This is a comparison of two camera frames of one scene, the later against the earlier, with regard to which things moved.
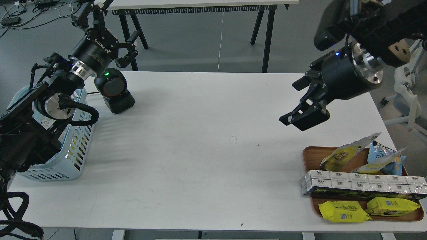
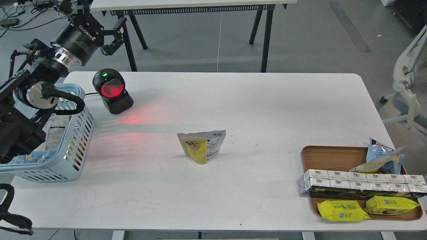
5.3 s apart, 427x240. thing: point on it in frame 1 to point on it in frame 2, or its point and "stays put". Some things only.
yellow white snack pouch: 344,155 to 203,147
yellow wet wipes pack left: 343,211 stays put
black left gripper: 94,54 to 76,45
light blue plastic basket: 67,162 stays put
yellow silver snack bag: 374,167 stays put
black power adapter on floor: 11,21 stays put
